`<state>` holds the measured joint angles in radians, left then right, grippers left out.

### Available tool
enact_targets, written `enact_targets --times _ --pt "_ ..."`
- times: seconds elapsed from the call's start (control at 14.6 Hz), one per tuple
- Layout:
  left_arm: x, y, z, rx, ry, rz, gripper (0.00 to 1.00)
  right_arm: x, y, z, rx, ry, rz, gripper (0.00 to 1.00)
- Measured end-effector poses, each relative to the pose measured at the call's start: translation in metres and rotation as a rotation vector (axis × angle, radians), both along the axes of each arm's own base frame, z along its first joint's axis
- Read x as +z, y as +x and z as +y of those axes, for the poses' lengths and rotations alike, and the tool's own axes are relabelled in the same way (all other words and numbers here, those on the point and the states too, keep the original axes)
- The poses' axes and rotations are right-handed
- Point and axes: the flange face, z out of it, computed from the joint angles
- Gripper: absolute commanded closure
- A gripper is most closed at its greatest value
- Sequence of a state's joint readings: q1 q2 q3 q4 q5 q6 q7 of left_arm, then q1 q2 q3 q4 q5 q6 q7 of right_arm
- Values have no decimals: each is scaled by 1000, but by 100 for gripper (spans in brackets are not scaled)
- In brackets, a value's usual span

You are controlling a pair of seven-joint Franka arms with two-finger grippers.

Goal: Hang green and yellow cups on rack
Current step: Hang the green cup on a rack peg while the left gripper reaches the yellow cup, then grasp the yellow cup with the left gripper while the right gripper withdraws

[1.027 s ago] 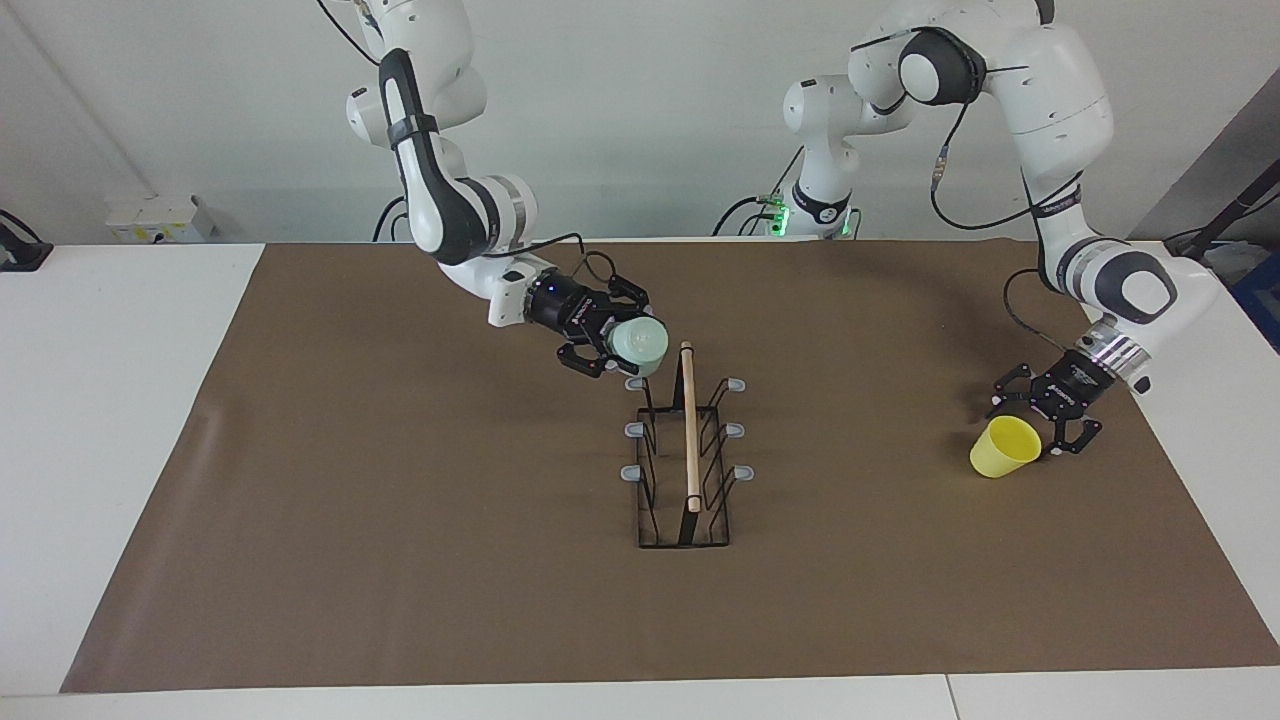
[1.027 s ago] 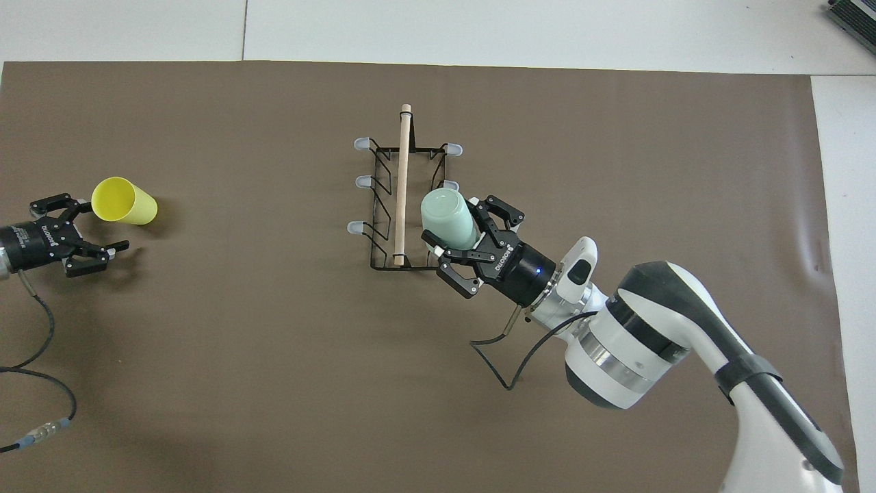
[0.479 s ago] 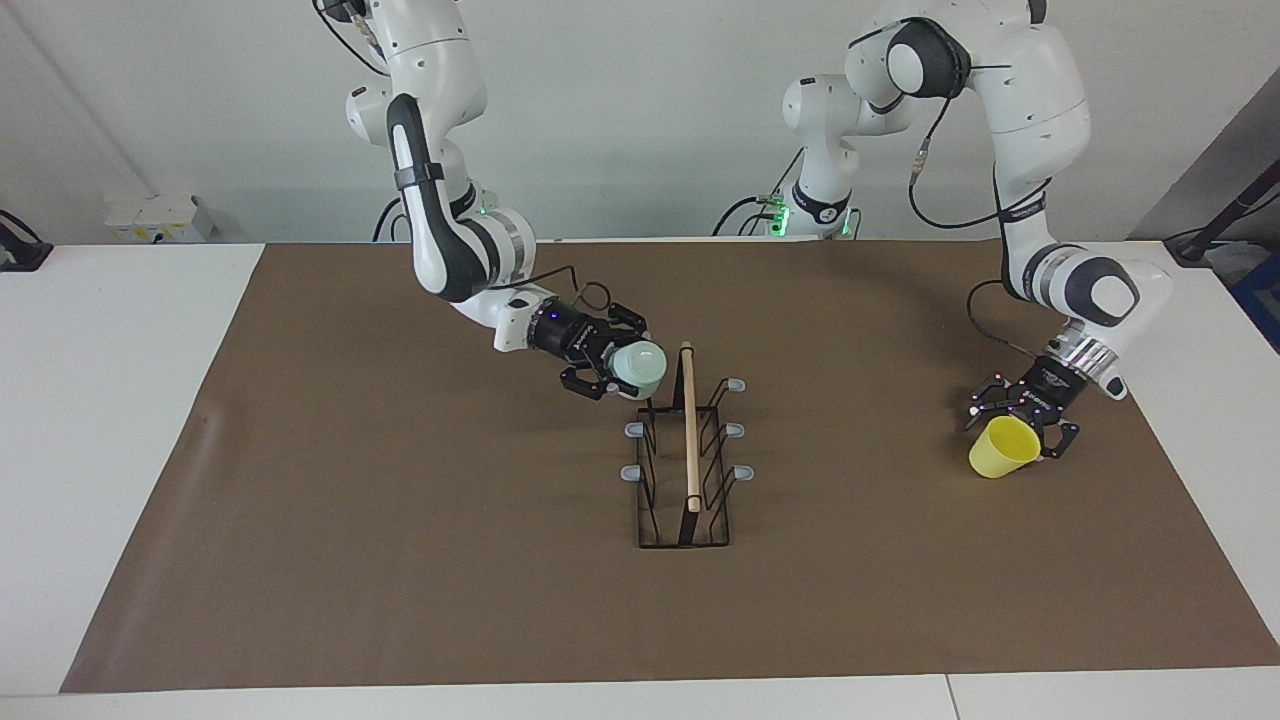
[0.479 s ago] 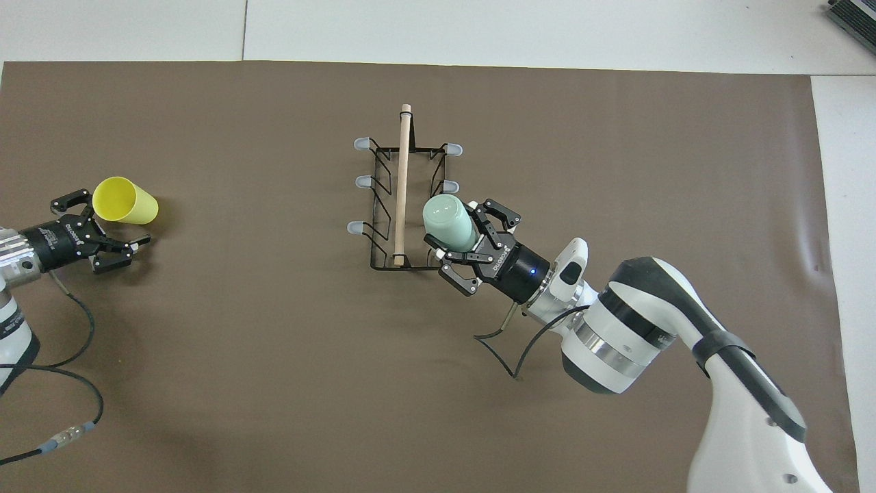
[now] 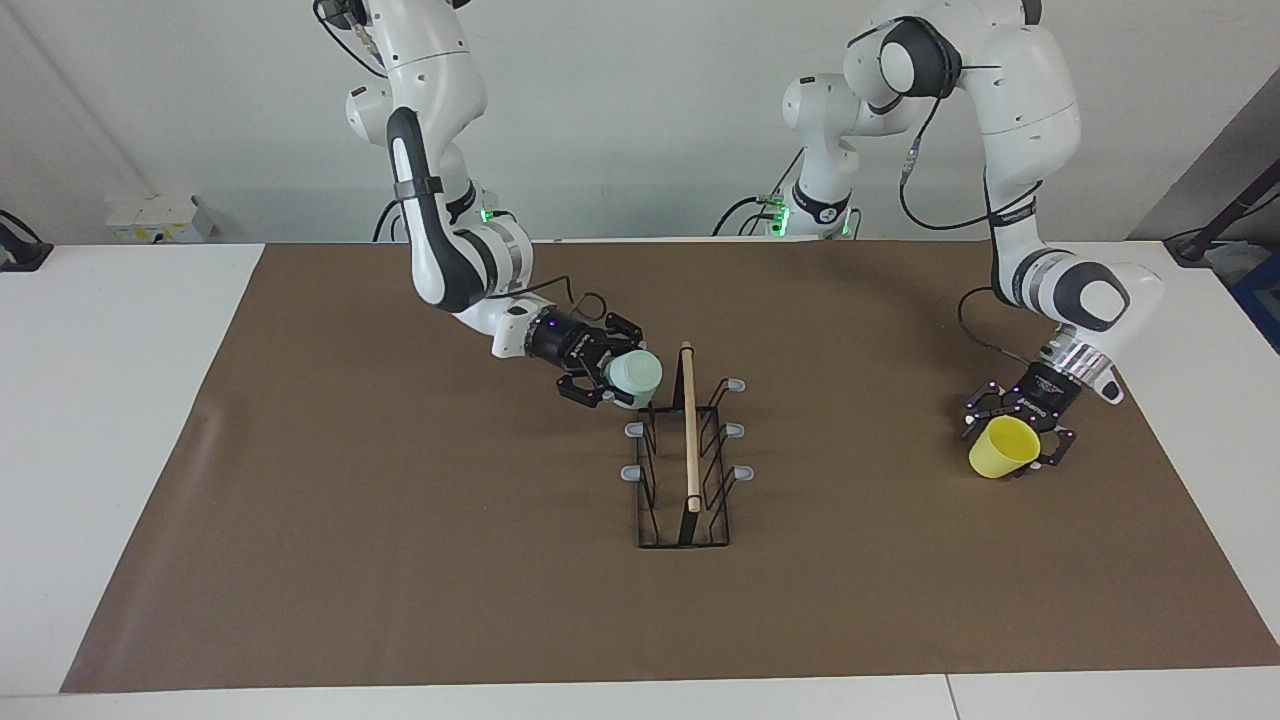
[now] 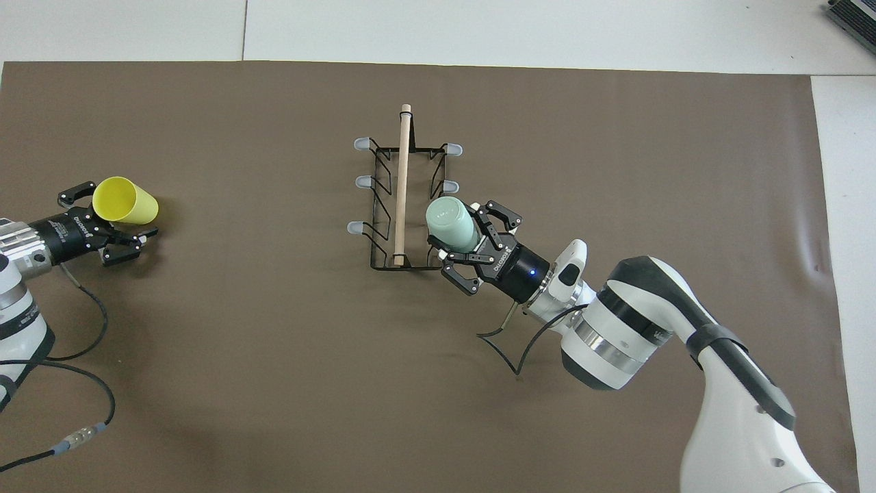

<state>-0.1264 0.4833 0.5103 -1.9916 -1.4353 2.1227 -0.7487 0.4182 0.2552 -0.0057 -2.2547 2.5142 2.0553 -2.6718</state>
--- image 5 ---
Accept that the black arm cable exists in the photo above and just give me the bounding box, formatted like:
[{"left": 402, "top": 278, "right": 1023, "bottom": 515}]
[
  {"left": 898, "top": 95, "right": 1051, "bottom": 367},
  {"left": 315, "top": 0, "right": 607, "bottom": 321}
]

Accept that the black stand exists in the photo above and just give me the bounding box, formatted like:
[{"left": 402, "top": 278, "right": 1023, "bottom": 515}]
[{"left": 1164, "top": 185, "right": 1280, "bottom": 264}]

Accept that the blue box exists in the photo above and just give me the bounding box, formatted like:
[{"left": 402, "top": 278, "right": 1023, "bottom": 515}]
[{"left": 1228, "top": 248, "right": 1280, "bottom": 354}]

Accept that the black base cable bundle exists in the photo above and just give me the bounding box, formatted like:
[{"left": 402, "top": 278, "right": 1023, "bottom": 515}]
[{"left": 712, "top": 150, "right": 804, "bottom": 239}]

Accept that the black clamp mount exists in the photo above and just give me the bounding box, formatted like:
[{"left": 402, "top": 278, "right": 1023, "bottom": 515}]
[{"left": 0, "top": 209, "right": 54, "bottom": 273}]

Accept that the pale green plastic cup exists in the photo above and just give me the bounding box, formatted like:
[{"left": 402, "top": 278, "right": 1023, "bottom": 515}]
[{"left": 608, "top": 348, "right": 664, "bottom": 409}]

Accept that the brown table mat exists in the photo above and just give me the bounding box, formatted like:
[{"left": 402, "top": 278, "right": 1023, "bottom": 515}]
[{"left": 60, "top": 238, "right": 1280, "bottom": 694}]

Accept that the black wire cup rack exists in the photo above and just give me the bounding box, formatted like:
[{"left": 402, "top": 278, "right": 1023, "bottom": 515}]
[{"left": 620, "top": 340, "right": 756, "bottom": 550}]

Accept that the white wall socket box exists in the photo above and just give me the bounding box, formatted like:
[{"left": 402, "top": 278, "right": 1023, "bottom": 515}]
[{"left": 104, "top": 194, "right": 217, "bottom": 244}]

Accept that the yellow plastic cup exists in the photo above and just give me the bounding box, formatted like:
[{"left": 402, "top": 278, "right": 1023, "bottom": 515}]
[{"left": 968, "top": 415, "right": 1042, "bottom": 479}]

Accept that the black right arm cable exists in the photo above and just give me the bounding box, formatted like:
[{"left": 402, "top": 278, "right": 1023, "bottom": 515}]
[{"left": 315, "top": 0, "right": 607, "bottom": 321}]

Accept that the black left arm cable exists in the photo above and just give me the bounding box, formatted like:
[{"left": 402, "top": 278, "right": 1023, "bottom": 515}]
[{"left": 898, "top": 95, "right": 1051, "bottom": 367}]

